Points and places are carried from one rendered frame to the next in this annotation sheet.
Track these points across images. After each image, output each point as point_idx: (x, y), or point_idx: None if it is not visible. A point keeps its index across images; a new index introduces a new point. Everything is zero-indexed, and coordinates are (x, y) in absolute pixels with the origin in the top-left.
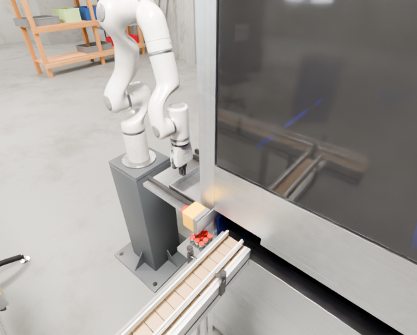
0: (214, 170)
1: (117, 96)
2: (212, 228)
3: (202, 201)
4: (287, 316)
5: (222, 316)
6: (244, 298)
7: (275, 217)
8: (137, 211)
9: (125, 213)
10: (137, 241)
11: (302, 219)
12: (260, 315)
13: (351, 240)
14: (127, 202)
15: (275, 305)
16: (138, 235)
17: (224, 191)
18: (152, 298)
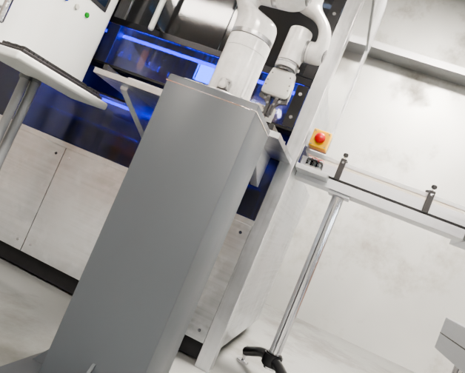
0: (326, 95)
1: None
2: (299, 158)
3: (309, 128)
4: (289, 212)
5: (243, 298)
6: (277, 228)
7: (322, 123)
8: (229, 217)
9: (200, 254)
10: (170, 340)
11: (326, 119)
12: (276, 236)
13: (327, 123)
14: (227, 206)
15: (289, 209)
16: (186, 307)
17: (320, 112)
18: (380, 183)
